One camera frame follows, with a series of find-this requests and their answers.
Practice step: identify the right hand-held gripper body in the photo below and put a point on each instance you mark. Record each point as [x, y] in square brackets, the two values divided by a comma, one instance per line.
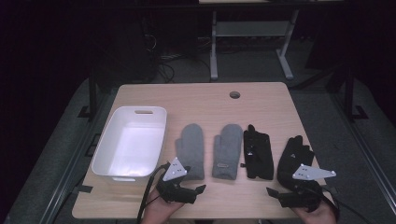
[305, 196]

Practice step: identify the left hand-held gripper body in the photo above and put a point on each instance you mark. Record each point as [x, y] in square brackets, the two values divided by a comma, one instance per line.
[174, 189]

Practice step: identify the black glove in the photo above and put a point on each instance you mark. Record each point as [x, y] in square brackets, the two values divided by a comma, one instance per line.
[292, 155]
[258, 155]

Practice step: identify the grey mitten with label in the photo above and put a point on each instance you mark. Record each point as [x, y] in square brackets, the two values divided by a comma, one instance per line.
[229, 149]

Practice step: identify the white plastic basket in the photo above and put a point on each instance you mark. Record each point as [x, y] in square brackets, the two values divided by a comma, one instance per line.
[130, 149]

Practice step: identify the person's right hand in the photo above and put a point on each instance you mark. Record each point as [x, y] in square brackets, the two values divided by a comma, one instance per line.
[320, 216]

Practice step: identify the person's left hand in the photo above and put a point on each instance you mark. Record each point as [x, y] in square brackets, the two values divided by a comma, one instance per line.
[155, 211]

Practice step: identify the black tape strip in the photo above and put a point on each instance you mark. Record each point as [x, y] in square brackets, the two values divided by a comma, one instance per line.
[84, 188]

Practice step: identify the black metal stand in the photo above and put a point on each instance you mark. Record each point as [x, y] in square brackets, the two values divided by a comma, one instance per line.
[349, 93]
[92, 93]

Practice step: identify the white metal desk frame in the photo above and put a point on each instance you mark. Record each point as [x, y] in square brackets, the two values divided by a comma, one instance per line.
[252, 28]

